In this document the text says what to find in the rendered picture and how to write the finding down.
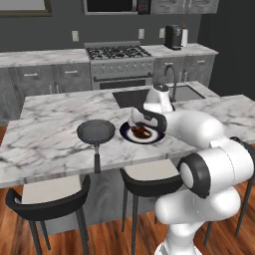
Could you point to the dark framed window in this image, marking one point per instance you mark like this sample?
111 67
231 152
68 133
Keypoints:
23 7

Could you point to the white wall socket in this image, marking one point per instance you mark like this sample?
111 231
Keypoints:
75 36
141 34
162 33

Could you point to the black curved tap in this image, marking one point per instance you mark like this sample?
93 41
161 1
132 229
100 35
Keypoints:
174 78

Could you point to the grey island base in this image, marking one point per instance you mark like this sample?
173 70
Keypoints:
103 196

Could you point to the black frying pan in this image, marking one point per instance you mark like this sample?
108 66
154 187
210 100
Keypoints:
95 130

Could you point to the steel microwave oven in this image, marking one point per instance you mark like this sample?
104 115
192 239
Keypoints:
113 6

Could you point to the dark sink basin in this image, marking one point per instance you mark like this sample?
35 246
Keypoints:
132 97

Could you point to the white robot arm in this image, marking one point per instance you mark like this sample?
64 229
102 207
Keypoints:
202 172

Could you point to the black coffee machine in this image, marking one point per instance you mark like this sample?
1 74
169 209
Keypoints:
173 37

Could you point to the dark blue white plate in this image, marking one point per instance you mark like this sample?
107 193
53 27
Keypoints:
156 136

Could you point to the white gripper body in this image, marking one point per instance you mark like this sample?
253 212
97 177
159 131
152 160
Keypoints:
136 117

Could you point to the grey wall cupboards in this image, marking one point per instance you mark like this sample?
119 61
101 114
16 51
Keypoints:
184 6

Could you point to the steel stove with oven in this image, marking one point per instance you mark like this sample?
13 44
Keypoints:
121 66

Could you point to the brown steak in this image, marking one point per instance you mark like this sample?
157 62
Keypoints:
143 132

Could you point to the long grey base cupboards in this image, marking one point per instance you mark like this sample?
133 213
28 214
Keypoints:
43 81

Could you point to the short grey base cupboards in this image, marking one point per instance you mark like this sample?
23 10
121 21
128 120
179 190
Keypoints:
196 68

